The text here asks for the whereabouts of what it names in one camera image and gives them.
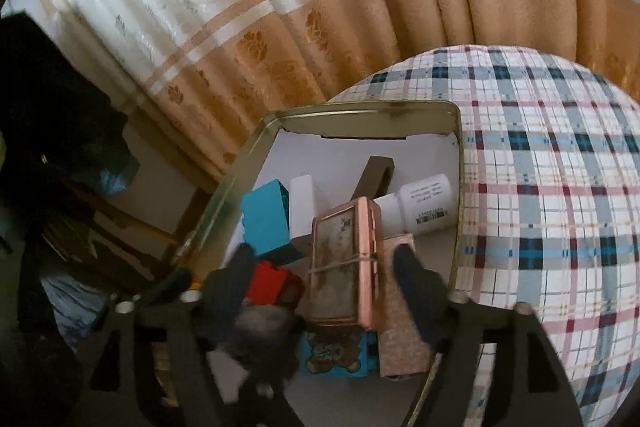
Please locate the teal bear print cube block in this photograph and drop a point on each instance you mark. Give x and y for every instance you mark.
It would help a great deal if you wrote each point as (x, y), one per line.
(332, 354)

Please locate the pink patterned box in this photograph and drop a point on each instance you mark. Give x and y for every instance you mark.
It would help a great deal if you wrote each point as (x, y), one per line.
(400, 342)

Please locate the black grey stone object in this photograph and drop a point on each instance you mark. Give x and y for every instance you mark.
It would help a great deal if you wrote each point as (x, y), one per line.
(265, 332)

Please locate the gold metal tray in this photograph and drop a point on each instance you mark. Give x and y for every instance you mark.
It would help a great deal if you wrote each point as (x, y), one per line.
(360, 122)

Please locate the dark cloth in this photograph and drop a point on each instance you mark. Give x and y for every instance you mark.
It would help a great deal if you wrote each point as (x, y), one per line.
(50, 107)

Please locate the large teal building block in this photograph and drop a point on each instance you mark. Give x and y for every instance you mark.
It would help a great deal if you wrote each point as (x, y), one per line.
(265, 219)

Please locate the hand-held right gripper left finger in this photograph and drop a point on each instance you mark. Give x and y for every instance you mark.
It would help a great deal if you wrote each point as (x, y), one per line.
(235, 277)

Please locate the pink rectangular case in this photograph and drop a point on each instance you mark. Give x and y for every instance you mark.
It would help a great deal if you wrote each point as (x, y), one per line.
(340, 272)

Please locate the white rectangular box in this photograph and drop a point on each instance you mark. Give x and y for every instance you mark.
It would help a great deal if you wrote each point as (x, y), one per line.
(302, 202)

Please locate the dark brown long box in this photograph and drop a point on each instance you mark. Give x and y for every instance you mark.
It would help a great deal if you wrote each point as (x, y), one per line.
(375, 174)

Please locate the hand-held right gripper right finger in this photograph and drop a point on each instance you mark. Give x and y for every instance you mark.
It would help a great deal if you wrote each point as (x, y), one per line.
(412, 287)

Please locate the red building block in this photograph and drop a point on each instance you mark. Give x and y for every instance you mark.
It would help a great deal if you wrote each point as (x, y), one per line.
(267, 282)

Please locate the wooden furniture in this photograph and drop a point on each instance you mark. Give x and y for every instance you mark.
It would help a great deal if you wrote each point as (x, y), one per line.
(130, 227)

